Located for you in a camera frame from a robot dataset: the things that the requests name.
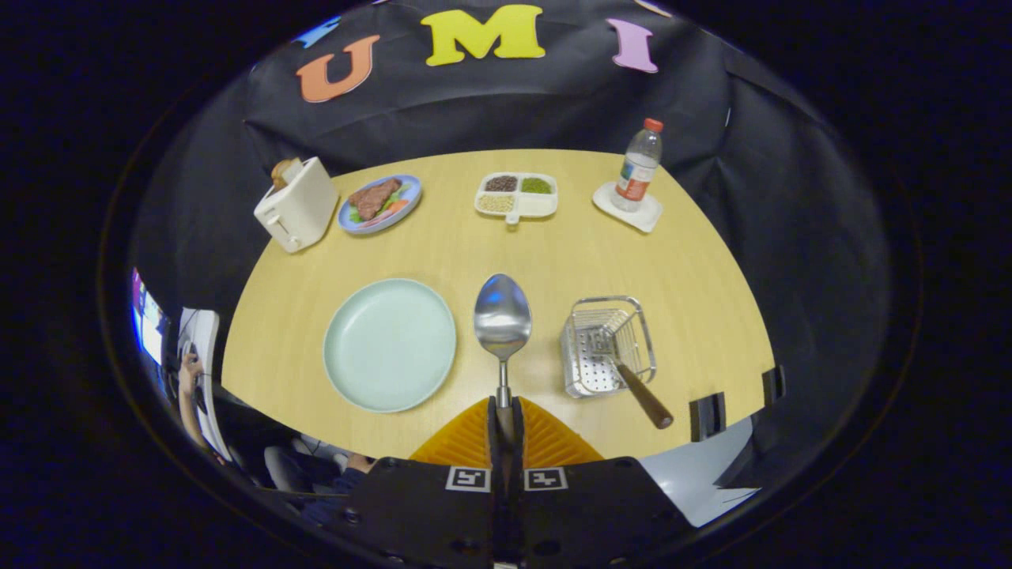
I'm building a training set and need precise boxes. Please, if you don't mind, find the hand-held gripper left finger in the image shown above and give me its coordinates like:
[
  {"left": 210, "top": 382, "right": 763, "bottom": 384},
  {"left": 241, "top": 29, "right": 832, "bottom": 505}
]
[{"left": 344, "top": 397, "right": 508, "bottom": 569}]

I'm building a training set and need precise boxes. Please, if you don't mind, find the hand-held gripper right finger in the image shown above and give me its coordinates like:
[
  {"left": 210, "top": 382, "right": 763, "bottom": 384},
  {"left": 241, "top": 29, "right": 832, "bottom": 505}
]
[{"left": 508, "top": 397, "right": 697, "bottom": 569}]

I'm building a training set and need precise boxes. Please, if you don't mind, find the spoon with wooden handle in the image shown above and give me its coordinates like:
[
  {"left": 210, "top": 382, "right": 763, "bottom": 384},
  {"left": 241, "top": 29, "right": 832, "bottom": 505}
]
[{"left": 473, "top": 273, "right": 534, "bottom": 443}]

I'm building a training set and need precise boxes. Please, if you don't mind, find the fork with wooden handle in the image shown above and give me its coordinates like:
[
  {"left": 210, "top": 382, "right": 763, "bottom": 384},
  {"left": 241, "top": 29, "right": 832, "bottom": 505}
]
[{"left": 587, "top": 326, "right": 675, "bottom": 431}]

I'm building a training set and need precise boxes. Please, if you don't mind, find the metal mesh basket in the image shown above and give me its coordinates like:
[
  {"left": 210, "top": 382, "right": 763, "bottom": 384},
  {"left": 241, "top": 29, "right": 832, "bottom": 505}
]
[{"left": 560, "top": 296, "right": 658, "bottom": 399}]

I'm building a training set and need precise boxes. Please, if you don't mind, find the light green plate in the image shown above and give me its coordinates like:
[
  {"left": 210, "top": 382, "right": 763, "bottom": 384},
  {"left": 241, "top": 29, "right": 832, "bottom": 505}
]
[{"left": 323, "top": 277, "right": 458, "bottom": 413}]

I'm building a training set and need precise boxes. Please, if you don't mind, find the dark blue clothing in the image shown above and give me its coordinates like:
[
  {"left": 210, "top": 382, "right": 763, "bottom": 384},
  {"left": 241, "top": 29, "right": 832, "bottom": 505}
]
[{"left": 300, "top": 454, "right": 376, "bottom": 526}]

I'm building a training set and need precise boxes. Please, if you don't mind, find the grey chair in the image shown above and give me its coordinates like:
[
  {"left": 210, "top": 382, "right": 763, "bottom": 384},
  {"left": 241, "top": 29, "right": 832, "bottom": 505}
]
[{"left": 263, "top": 444, "right": 317, "bottom": 492}]

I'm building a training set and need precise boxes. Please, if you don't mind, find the white divided dish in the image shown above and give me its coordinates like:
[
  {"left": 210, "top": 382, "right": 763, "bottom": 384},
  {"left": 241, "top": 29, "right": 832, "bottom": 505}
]
[{"left": 474, "top": 171, "right": 559, "bottom": 225}]

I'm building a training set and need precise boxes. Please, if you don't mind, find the blue plate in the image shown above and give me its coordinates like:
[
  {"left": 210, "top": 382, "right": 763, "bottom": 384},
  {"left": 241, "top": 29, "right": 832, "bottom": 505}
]
[{"left": 338, "top": 174, "right": 423, "bottom": 236}]

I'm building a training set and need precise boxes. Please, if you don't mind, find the white square coaster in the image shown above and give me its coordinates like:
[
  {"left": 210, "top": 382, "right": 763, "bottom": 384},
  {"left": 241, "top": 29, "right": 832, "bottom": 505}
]
[{"left": 592, "top": 182, "right": 663, "bottom": 234}]

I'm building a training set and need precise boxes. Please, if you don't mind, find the brown steak piece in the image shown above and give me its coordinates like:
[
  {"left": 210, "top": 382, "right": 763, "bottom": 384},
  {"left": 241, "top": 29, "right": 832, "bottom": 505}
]
[{"left": 348, "top": 178, "right": 402, "bottom": 221}]

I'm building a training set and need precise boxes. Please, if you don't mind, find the clear bottle with red cap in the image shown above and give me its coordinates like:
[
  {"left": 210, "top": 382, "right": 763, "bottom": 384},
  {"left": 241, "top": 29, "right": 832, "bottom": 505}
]
[{"left": 610, "top": 118, "right": 664, "bottom": 213}]

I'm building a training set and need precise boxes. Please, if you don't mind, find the white side desk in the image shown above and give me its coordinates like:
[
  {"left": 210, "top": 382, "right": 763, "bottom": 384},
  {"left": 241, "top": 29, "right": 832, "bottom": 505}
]
[{"left": 176, "top": 307, "right": 234, "bottom": 463}]

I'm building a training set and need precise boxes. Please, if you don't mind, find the white toaster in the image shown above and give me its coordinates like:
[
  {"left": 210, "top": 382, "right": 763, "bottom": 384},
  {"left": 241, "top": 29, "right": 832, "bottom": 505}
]
[{"left": 253, "top": 156, "right": 340, "bottom": 254}]

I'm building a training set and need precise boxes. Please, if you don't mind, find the black backdrop cloth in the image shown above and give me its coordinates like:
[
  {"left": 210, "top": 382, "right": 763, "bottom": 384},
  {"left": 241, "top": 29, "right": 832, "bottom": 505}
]
[{"left": 130, "top": 0, "right": 890, "bottom": 491}]

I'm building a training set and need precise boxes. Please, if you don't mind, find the computer monitor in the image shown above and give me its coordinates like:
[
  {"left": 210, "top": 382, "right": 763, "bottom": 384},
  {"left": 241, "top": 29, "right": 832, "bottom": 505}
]
[{"left": 130, "top": 267, "right": 171, "bottom": 366}]

